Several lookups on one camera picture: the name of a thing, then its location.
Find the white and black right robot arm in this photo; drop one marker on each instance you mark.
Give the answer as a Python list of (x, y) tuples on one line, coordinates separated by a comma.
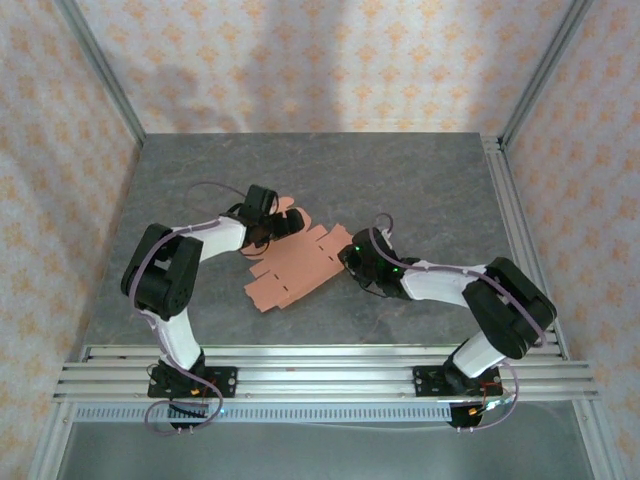
[(440, 287)]

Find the aluminium mounting rail beam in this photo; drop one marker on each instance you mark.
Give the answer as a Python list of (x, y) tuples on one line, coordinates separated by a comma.
[(325, 372)]

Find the aluminium frame post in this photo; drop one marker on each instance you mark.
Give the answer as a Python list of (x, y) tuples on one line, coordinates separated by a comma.
[(540, 75), (107, 75)]

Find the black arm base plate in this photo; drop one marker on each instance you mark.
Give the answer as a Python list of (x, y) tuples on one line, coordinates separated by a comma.
[(425, 381), (227, 382)]

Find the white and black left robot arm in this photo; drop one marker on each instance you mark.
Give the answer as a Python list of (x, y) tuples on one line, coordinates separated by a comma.
[(175, 335)]

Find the orange paper box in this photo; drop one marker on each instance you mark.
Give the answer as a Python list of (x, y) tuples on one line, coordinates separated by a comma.
[(300, 265)]

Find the aluminium side rail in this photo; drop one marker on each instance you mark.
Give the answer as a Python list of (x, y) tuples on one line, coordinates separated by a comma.
[(515, 225)]

